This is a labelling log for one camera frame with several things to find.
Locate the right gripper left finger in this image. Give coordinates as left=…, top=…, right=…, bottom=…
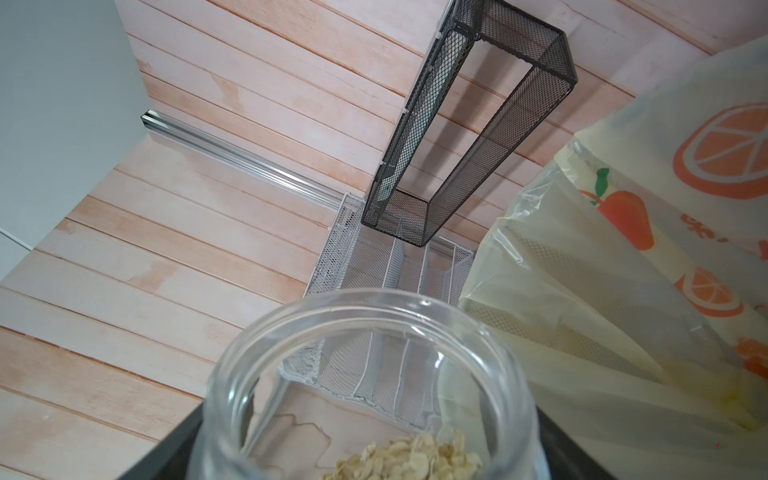
left=119, top=404, right=203, bottom=480

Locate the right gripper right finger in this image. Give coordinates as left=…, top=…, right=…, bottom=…
left=537, top=408, right=615, bottom=480

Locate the glass oatmeal jar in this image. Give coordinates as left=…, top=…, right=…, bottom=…
left=187, top=289, right=550, bottom=479

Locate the white wire mesh shelf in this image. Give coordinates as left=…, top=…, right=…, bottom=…
left=280, top=195, right=474, bottom=431

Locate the horizontal aluminium frame bar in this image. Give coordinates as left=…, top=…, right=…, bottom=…
left=141, top=109, right=344, bottom=210

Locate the black wire mesh basket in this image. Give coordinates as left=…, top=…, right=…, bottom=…
left=361, top=1, right=578, bottom=246

